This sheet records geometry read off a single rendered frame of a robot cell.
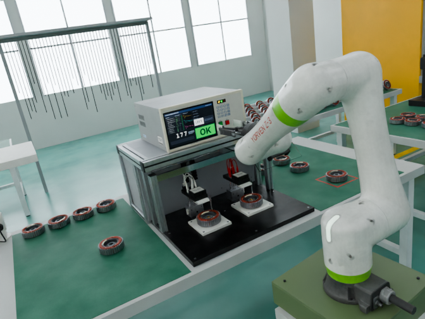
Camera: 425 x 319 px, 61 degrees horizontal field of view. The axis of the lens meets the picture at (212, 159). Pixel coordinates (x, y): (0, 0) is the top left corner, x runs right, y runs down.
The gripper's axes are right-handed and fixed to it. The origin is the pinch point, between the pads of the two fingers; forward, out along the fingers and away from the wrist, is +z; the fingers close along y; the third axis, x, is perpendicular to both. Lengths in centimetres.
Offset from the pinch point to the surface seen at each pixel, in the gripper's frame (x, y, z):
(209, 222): -37.8, -22.1, -9.5
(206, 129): -1.4, -7.0, 8.8
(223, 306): -119, -5, 26
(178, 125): 4.2, -20.8, 9.0
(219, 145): -9.9, -3.0, 5.9
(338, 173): -41, 61, -8
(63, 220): -41, -76, 54
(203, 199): -30.7, -19.0, -0.7
